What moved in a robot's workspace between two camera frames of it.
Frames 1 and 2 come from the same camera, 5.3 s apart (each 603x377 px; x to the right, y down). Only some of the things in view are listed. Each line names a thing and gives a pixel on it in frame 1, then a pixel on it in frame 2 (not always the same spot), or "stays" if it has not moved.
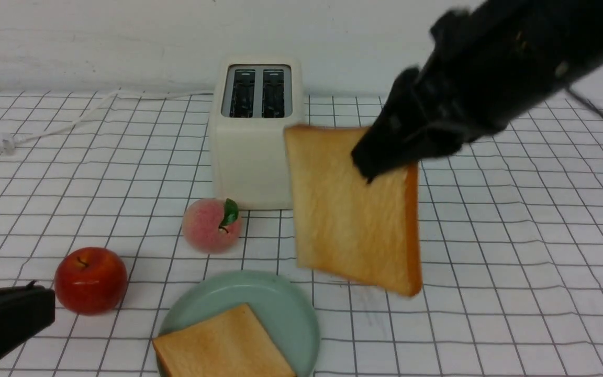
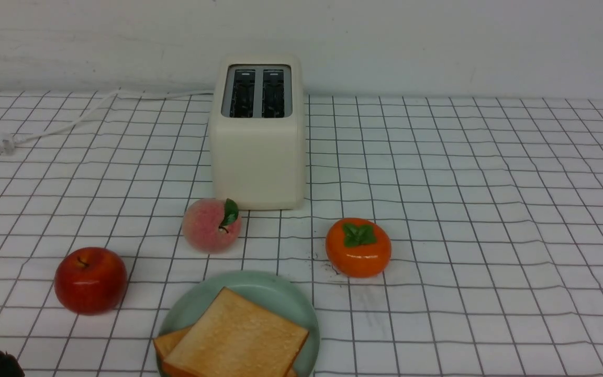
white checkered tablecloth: x=528 y=241 stays
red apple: x=91 y=280 stays
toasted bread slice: x=345 y=226 → x=230 y=336
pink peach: x=211 y=225 stays
